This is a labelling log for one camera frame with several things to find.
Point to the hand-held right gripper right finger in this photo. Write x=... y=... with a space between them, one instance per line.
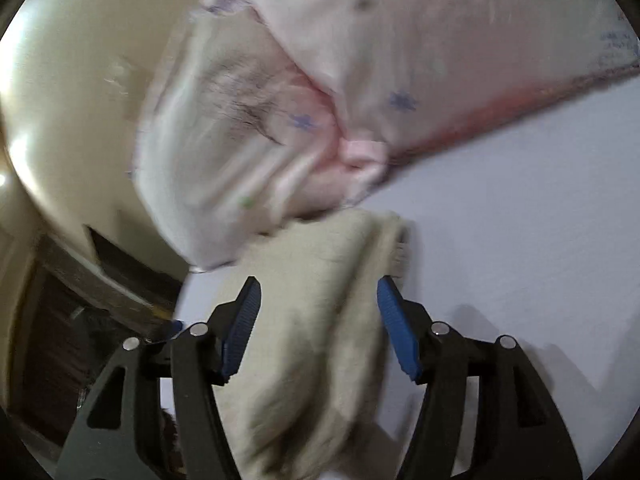
x=400 y=330

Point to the dark wooden furniture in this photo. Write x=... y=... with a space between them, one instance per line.
x=55 y=340

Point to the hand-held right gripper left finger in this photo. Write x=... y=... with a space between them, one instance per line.
x=242 y=324

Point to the cream knitted small garment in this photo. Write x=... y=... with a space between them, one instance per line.
x=310 y=340

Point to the pink floral quilt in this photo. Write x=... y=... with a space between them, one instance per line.
x=310 y=85

